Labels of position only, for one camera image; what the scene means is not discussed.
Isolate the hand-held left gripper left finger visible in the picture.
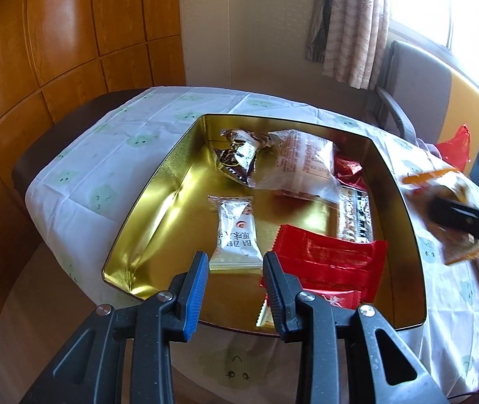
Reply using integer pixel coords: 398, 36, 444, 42
20, 250, 211, 404

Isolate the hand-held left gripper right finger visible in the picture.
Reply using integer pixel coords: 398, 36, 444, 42
262, 250, 448, 404

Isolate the orange red snack packet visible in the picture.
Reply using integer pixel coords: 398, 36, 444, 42
401, 167, 479, 266

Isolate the large red snack packet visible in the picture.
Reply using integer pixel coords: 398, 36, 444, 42
260, 224, 389, 304

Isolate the white snack packet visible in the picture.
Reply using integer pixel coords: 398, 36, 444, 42
207, 196, 264, 272

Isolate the red star-print snack packet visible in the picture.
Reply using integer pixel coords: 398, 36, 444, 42
255, 278, 362, 329

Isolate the gold metal tin box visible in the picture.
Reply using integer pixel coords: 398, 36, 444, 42
102, 113, 426, 337

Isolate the silver dark snack packet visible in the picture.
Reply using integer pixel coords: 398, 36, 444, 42
214, 128, 271, 188

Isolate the red plastic bag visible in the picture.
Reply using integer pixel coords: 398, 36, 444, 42
437, 125, 471, 165

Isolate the clear peanut bar packet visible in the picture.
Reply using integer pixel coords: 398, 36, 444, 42
335, 187, 375, 245

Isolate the yellow seat cushion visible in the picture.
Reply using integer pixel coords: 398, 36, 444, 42
437, 69, 479, 173

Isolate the small red snack packet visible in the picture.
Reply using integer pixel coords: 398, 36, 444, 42
333, 154, 368, 190

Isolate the large clear red-printed snack packet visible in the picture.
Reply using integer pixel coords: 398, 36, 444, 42
250, 129, 343, 203

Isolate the grey armchair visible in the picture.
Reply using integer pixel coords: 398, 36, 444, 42
374, 40, 454, 139

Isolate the white green-printed tablecloth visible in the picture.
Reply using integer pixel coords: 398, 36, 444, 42
25, 86, 479, 402

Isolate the dark brown table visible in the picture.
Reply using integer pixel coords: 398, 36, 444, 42
11, 90, 152, 190

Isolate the window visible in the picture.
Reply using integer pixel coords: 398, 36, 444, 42
389, 0, 479, 106

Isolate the beige patterned curtain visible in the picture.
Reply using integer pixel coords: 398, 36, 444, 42
304, 0, 392, 91

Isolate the wooden panelled cabinet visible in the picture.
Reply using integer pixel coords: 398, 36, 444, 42
0, 0, 187, 346

